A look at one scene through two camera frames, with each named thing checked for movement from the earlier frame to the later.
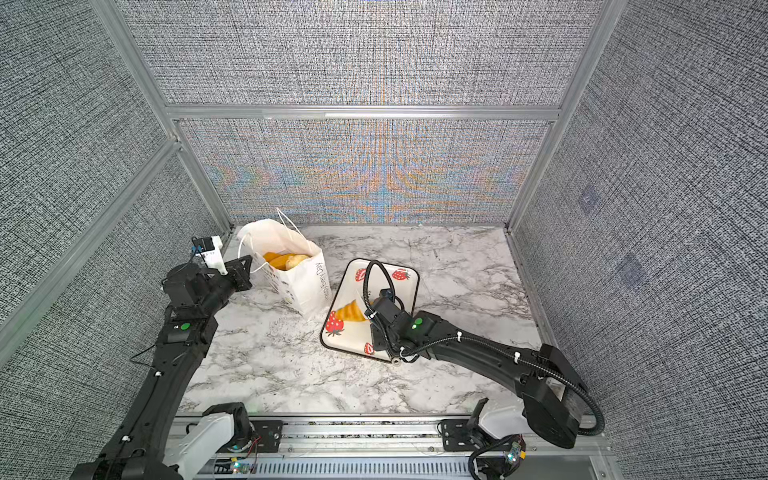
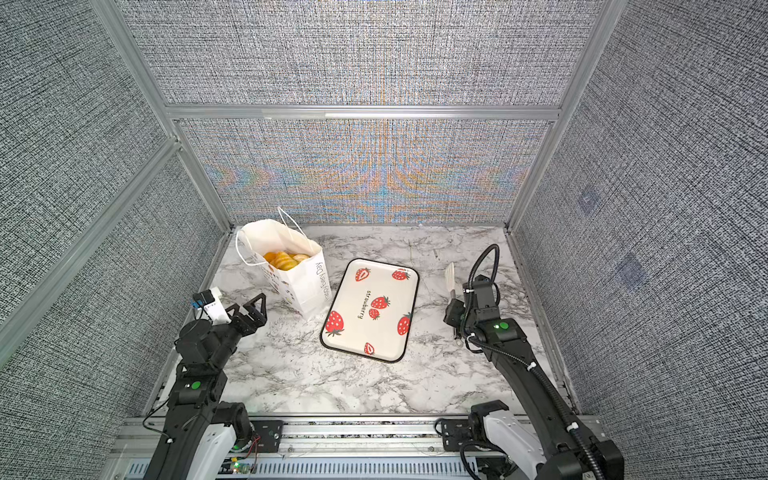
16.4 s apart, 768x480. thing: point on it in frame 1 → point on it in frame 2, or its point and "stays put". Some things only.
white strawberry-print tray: [363, 280] stays put
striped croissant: [351, 312] → [281, 260]
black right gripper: [376, 338] → [453, 310]
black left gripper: [240, 274] → [259, 319]
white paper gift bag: [290, 263] stays put
